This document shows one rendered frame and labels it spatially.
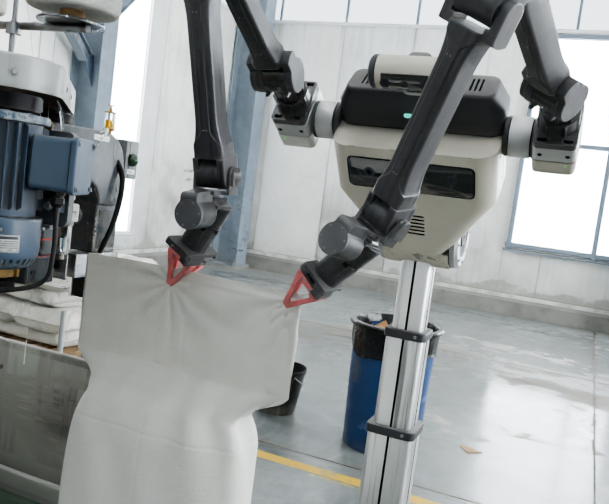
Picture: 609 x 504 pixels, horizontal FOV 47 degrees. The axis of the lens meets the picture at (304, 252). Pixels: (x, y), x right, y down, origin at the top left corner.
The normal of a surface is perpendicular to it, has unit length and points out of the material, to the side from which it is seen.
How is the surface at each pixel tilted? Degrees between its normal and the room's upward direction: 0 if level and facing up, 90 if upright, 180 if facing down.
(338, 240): 79
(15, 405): 90
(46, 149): 90
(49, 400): 90
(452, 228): 130
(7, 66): 91
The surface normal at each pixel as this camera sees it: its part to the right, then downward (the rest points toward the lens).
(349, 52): -0.38, 0.04
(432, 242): -0.38, 0.66
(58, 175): 0.02, 0.10
